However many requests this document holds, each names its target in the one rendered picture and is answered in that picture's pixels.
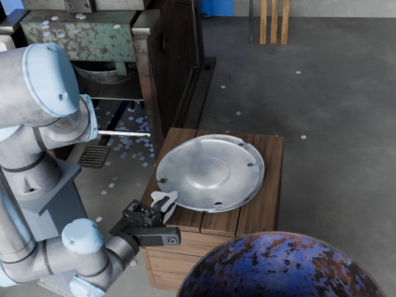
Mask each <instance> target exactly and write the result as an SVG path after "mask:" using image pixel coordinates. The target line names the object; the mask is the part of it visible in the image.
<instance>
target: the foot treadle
mask: <svg viewBox="0 0 396 297"><path fill-rule="evenodd" d="M129 102H130V100H123V101H122V102H121V104H120V106H119V108H118V110H117V111H116V113H115V115H114V117H113V118H112V120H111V122H110V124H109V125H108V127H107V129H106V130H115V128H116V126H117V124H118V122H119V121H120V118H121V116H122V115H123V113H124V111H125V109H126V108H127V106H128V104H129ZM110 137H111V136H105V135H103V136H102V138H101V140H100V141H99V143H98V145H87V146H86V148H85V150H84V151H83V153H82V155H81V157H80V159H79V161H78V163H77V165H79V166H81V168H90V169H100V168H102V167H103V165H104V163H105V160H106V158H107V156H108V154H109V152H110V150H111V148H110V146H106V144H107V143H108V141H109V139H110Z"/></svg>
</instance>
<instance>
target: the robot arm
mask: <svg viewBox="0 0 396 297"><path fill-rule="evenodd" d="M97 136H98V125H97V119H96V116H95V111H94V107H93V103H92V101H91V98H90V96H89V95H87V94H84V95H82V94H80V92H79V88H78V83H77V79H76V76H75V73H74V70H73V67H72V65H71V63H70V61H69V58H68V56H67V54H66V53H65V51H64V50H63V49H62V47H60V46H59V45H58V44H55V43H51V42H50V43H45V44H40V43H36V44H31V45H29V46H28V47H22V48H16V49H11V50H7V51H1V52H0V165H1V166H0V286H3V287H7V286H12V285H22V284H24V283H25V282H29V281H33V280H35V279H39V278H43V277H46V276H50V275H54V274H57V273H61V272H65V271H68V270H72V269H75V270H76V273H77V274H76V275H74V278H73V279H72V280H71V281H70V289H71V292H72V293H73V294H74V295H75V296H76V297H102V296H103V295H104V294H106V292H107V291H108V289H109V288H110V287H111V286H112V284H113V283H114V282H115V281H116V280H117V279H118V277H119V276H120V275H121V274H122V273H123V272H124V270H125V269H126V268H127V266H128V265H129V264H130V263H131V262H132V261H133V259H134V258H135V256H136V255H137V254H138V252H139V251H140V248H139V247H145V246H179V245H180V244H181V238H182V237H181V233H180V229H179V227H166V225H167V223H168V222H169V220H170V218H171V216H172V214H173V212H174V210H175V207H176V205H177V204H175V203H174V200H176V199H177V198H178V191H172V192H170V193H163V192H152V194H151V196H152V198H153V199H154V202H153V203H152V204H151V207H152V208H149V207H148V206H146V205H144V204H142V203H141V202H140V201H138V200H136V199H134V200H133V201H132V202H131V203H130V204H129V205H128V206H127V207H126V208H125V209H124V210H123V211H122V214H123V217H122V218H121V219H120V220H119V221H118V222H117V223H116V224H115V225H114V227H113V228H112V229H111V230H110V231H109V232H108V235H109V236H110V239H109V240H108V241H107V242H106V243H105V244H104V238H103V236H102V234H101V233H100V231H99V228H98V226H97V224H96V223H95V222H94V221H92V220H90V219H85V218H82V219H76V220H74V221H73V222H72V223H69V224H67V225H66V227H65V228H64V230H63V231H62V235H61V236H56V237H52V238H49V239H44V240H40V241H36V239H35V238H34V235H33V234H32V232H31V229H30V227H29V225H28V223H27V221H26V219H25V217H24V214H23V212H22V210H21V208H20V206H19V204H18V202H17V200H33V199H37V198H39V197H42V196H44V195H46V194H47V193H49V192H50V191H51V190H53V189H54V188H55V187H56V186H57V184H58V183H59V182H60V180H61V175H62V172H61V168H60V165H59V164H58V162H57V161H56V159H54V158H53V156H52V155H50V154H49V152H47V150H50V149H54V148H58V147H62V146H67V145H70V144H75V143H80V142H83V141H90V140H92V139H95V138H97ZM1 167H2V169H1ZM133 203H135V204H137V205H134V206H133V210H132V211H131V210H128V208H129V207H130V206H131V205H132V204H133ZM126 215H127V216H128V217H127V216H126Z"/></svg>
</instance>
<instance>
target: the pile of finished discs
mask: <svg viewBox="0 0 396 297"><path fill-rule="evenodd" d="M204 139H215V140H223V141H228V142H231V143H234V144H236V145H238V146H241V147H242V148H244V149H245V150H247V151H248V152H249V153H250V154H251V155H252V156H253V157H254V158H255V162H256V164H253V163H248V164H247V166H248V167H250V168H252V167H254V166H255V165H258V166H259V181H258V185H257V186H256V188H255V190H254V191H253V193H252V194H251V195H250V196H249V197H248V198H246V199H245V200H244V201H242V202H240V203H239V204H237V205H234V206H232V207H229V208H226V209H222V208H221V207H222V206H223V203H221V202H217V203H215V207H218V208H219V210H214V211H206V213H218V212H226V211H229V210H233V209H236V208H238V207H241V206H243V205H244V204H246V203H247V202H249V201H250V200H252V199H253V198H254V197H255V196H256V194H257V193H258V192H259V190H260V188H261V187H262V184H263V178H264V172H265V165H264V162H263V158H262V156H261V155H260V153H259V152H258V151H257V150H256V149H255V148H254V147H253V146H252V145H251V144H248V143H245V142H244V141H242V139H240V138H237V137H233V136H227V135H221V134H213V135H206V136H200V137H196V138H193V139H191V140H189V141H187V142H185V143H188V142H190V141H193V142H196V144H195V147H201V146H202V145H201V144H199V141H201V140H204ZM183 144H184V143H183Z"/></svg>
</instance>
